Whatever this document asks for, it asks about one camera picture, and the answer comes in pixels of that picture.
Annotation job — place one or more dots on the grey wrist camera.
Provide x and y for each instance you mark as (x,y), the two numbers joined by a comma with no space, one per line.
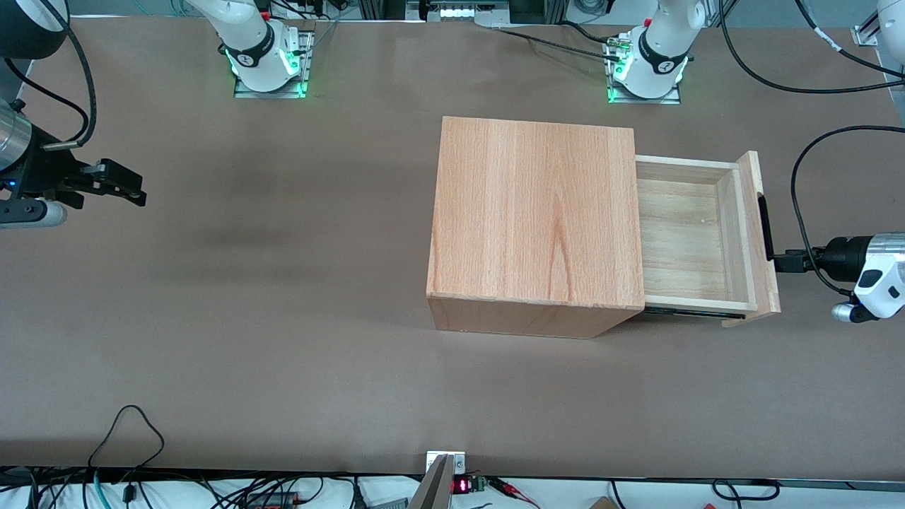
(35,214)
(843,312)

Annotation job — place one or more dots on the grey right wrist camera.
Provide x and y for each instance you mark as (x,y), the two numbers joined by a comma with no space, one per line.
(35,214)

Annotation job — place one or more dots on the black equipment with white lights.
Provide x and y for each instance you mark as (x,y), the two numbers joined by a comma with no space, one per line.
(459,12)

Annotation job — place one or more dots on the grey camera mount bar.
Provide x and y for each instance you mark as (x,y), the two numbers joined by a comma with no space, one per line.
(435,488)

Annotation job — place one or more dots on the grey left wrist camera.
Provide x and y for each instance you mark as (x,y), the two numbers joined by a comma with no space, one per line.
(843,312)

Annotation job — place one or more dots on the light wooden drawer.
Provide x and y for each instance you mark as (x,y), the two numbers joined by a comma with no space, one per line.
(682,240)

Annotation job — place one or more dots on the small metal bracket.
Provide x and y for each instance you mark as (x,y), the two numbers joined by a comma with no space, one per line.
(459,463)

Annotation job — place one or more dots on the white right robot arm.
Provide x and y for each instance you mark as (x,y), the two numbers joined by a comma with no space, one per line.
(247,35)

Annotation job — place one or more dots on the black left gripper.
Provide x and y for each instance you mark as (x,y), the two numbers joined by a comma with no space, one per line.
(840,256)

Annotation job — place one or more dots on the red digit display module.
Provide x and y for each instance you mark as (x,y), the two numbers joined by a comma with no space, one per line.
(461,486)

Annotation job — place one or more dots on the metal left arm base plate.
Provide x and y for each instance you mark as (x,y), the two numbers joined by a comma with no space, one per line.
(672,97)

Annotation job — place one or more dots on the brown cardboard piece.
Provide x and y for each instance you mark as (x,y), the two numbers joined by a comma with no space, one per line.
(602,503)

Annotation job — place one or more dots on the orange and black device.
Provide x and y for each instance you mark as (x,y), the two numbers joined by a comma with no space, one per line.
(276,500)

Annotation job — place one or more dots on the aluminium frame corner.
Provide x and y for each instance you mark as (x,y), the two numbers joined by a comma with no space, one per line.
(866,35)

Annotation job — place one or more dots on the light wooden drawer cabinet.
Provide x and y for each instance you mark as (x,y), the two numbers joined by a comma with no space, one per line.
(530,212)

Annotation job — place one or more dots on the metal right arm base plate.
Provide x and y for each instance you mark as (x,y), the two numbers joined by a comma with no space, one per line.
(308,49)

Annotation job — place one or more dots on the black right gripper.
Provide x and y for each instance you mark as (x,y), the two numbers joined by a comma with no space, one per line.
(44,172)

